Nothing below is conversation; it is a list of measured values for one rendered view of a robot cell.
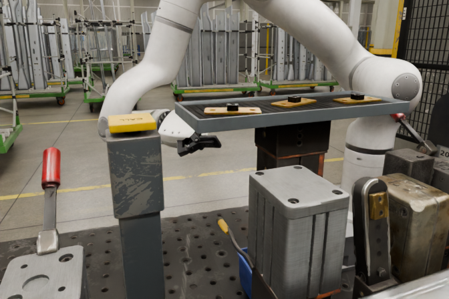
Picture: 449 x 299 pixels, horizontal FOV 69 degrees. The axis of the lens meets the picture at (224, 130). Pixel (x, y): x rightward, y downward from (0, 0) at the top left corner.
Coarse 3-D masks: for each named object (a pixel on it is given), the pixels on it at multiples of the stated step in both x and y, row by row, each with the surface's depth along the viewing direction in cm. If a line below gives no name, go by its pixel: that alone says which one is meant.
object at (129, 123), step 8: (112, 120) 44; (120, 120) 44; (128, 120) 44; (136, 120) 44; (144, 120) 44; (152, 120) 44; (112, 128) 42; (120, 128) 42; (128, 128) 42; (136, 128) 43; (144, 128) 43; (152, 128) 43
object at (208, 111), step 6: (210, 108) 50; (216, 108) 50; (222, 108) 50; (228, 108) 48; (234, 108) 48; (240, 108) 50; (246, 108) 50; (252, 108) 50; (258, 108) 50; (210, 114) 47; (216, 114) 47; (222, 114) 47; (228, 114) 47; (234, 114) 47; (240, 114) 47; (246, 114) 47; (252, 114) 47
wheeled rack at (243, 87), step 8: (200, 32) 718; (240, 32) 724; (248, 32) 742; (248, 56) 778; (176, 88) 682; (184, 88) 696; (192, 88) 700; (200, 88) 704; (208, 88) 704; (216, 88) 708; (224, 88) 708; (232, 88) 709; (240, 88) 713; (248, 88) 717; (256, 88) 722; (176, 96) 770; (248, 96) 740
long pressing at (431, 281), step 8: (440, 272) 38; (448, 272) 38; (416, 280) 36; (424, 280) 36; (432, 280) 36; (440, 280) 36; (448, 280) 37; (392, 288) 35; (400, 288) 35; (408, 288) 35; (416, 288) 35; (424, 288) 35; (432, 288) 36; (440, 288) 36; (448, 288) 36; (368, 296) 34; (376, 296) 34; (384, 296) 34; (392, 296) 34; (400, 296) 34; (408, 296) 34; (416, 296) 35; (424, 296) 35; (432, 296) 35; (440, 296) 35; (448, 296) 35
